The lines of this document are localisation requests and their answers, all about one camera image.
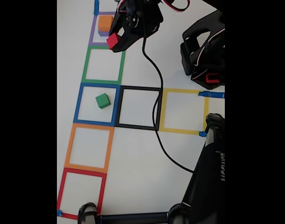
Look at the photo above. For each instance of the orange cube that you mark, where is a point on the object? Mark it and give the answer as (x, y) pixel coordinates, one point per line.
(105, 23)

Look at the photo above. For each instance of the purple cube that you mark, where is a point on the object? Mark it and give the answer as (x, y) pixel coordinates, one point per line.
(102, 33)

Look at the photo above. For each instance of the small red cube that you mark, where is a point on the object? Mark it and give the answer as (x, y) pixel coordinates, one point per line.
(112, 40)

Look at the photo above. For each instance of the green cube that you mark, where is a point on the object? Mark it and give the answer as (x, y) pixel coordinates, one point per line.
(102, 100)

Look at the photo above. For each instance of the blue tape strip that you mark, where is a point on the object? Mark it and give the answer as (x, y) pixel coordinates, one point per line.
(212, 95)
(96, 7)
(59, 212)
(202, 134)

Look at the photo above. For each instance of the red printed clamp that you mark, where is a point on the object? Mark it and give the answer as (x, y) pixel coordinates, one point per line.
(212, 79)

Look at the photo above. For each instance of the purple square frame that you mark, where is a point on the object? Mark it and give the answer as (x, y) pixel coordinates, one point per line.
(92, 32)

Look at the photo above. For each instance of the green square frame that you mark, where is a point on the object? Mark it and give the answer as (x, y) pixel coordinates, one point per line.
(85, 67)

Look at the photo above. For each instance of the black square frame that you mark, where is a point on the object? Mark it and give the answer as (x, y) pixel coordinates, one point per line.
(117, 107)

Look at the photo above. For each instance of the yellow square frame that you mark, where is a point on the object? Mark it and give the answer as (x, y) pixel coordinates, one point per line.
(162, 109)

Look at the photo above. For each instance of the blue square frame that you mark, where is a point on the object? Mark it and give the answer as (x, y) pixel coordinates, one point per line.
(77, 105)

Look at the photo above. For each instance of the orange square frame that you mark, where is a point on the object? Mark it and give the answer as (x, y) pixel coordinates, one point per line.
(68, 149)

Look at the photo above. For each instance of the black camera tripod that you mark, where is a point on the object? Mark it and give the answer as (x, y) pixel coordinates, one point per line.
(207, 175)

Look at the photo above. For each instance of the red square frame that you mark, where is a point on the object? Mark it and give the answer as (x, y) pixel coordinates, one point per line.
(61, 191)

